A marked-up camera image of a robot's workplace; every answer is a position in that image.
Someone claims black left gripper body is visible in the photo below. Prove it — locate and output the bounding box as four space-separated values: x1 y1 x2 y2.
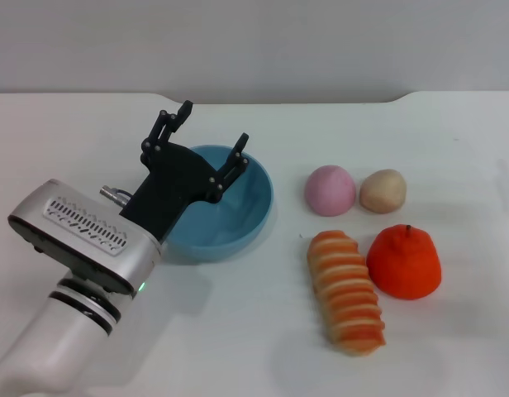
119 141 223 245

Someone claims blue bowl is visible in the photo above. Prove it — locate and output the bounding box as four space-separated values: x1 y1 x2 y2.
165 144 275 264

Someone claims orange fruit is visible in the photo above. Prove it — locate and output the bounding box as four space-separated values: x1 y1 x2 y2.
365 223 442 300

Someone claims pink round bun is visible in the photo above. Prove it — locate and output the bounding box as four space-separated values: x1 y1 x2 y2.
304 165 357 217

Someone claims beige round bun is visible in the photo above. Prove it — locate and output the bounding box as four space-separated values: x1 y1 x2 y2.
359 169 407 214

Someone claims orange striped bread loaf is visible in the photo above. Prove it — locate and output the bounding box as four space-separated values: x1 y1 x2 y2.
307 230 387 357

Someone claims left gripper cable with connector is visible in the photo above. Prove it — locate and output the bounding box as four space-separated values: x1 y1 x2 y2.
98 184 134 204

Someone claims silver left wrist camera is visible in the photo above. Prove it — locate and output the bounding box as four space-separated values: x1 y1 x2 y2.
7 178 169 296

